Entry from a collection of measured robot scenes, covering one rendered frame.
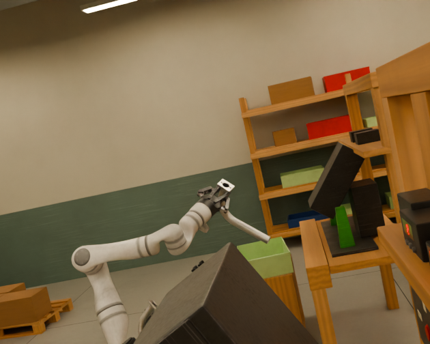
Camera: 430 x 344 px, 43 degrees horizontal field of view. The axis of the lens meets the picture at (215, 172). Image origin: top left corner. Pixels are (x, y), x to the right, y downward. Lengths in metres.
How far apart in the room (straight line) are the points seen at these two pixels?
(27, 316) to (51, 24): 4.45
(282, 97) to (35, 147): 3.95
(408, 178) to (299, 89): 6.11
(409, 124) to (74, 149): 7.55
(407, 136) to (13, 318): 5.88
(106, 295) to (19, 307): 5.03
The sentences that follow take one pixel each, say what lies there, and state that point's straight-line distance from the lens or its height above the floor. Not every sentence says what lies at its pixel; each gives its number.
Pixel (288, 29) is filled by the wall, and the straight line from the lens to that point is 8.31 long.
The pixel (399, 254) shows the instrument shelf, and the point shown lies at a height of 1.54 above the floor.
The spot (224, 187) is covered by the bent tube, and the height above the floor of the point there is 1.65.
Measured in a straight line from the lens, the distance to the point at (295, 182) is 7.73.
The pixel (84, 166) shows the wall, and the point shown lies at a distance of 8.82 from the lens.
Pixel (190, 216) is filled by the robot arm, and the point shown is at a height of 1.59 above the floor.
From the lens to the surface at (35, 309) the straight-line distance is 6.84.
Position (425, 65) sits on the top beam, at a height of 1.90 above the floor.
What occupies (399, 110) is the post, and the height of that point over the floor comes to 1.81.
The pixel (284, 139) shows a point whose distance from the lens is 7.71.
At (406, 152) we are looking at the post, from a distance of 1.65.
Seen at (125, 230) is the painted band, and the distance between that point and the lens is 8.77.
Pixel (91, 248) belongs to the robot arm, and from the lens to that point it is 1.91.
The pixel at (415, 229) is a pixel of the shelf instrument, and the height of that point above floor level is 1.60.
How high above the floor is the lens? 1.87
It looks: 4 degrees down
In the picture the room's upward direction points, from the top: 12 degrees counter-clockwise
